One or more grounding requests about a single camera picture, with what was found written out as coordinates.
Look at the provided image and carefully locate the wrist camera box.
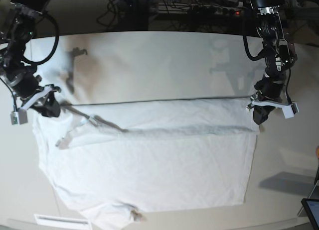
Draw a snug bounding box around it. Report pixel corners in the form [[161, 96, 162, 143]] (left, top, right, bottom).
[[10, 110, 28, 125], [291, 102, 299, 115]]

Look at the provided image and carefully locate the white label strip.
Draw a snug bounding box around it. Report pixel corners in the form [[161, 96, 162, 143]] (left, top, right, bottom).
[[34, 214, 90, 225]]

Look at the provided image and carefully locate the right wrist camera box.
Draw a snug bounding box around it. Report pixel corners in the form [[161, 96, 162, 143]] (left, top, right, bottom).
[[10, 110, 28, 125]]

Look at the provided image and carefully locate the tablet screen with stand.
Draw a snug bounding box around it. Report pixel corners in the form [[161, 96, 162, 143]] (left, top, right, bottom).
[[297, 169, 319, 230]]

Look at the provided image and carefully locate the white T-shirt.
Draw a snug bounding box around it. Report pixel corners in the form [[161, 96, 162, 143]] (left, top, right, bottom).
[[32, 98, 259, 230]]

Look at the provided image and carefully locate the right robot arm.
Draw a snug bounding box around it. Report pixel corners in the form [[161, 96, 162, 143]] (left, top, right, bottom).
[[0, 0, 61, 124]]

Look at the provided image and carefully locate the black power strip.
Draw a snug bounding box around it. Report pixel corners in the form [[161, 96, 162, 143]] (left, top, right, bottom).
[[155, 3, 244, 17]]

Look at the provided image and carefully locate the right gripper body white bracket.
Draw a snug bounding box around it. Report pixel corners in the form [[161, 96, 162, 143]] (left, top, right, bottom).
[[18, 84, 61, 111]]

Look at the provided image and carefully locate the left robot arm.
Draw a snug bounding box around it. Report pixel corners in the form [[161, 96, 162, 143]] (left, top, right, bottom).
[[242, 0, 299, 125]]

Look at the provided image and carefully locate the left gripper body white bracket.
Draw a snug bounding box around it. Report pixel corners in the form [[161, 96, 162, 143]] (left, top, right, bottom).
[[246, 91, 293, 118]]

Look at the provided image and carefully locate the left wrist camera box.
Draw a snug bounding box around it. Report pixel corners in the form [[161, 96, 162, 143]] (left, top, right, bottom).
[[291, 102, 299, 115]]

